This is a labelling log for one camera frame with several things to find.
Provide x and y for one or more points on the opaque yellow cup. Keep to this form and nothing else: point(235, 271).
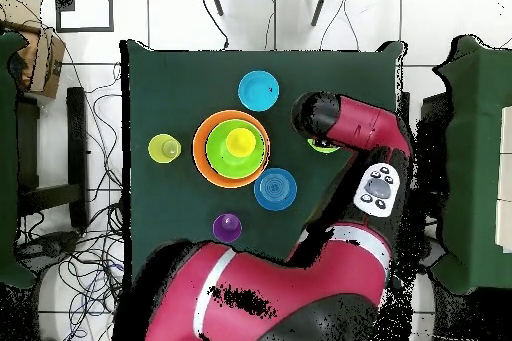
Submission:
point(240, 142)

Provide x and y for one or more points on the large green bowl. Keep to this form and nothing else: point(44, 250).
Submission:
point(218, 157)

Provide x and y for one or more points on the small green bowl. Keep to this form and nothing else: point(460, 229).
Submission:
point(324, 150)

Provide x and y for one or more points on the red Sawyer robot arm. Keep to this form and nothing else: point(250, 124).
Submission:
point(300, 277)

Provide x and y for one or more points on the small ribbed blue bowl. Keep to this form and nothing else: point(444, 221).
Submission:
point(275, 189)

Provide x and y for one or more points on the large orange bowl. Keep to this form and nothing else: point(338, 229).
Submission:
point(198, 157)

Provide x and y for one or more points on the purple cup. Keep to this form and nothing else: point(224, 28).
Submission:
point(226, 229)

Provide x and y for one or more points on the small cyan bowl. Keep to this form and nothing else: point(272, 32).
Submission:
point(258, 91)

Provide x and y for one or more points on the translucent yellow-green cup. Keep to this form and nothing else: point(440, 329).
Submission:
point(164, 148)

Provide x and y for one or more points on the dark green tablecloth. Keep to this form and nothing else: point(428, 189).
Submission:
point(180, 89)

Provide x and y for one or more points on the dark grey base foot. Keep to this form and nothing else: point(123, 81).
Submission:
point(52, 247)

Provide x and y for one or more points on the green cloth covered table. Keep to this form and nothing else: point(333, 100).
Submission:
point(476, 137)
point(6, 157)

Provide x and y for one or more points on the brown cardboard box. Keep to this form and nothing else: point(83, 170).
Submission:
point(48, 65)

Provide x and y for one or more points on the white box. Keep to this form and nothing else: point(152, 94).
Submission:
point(506, 177)

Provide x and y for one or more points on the black camera tripod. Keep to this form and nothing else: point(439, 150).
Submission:
point(216, 1)

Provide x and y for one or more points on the black square floor frame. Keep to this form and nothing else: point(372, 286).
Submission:
point(84, 29)

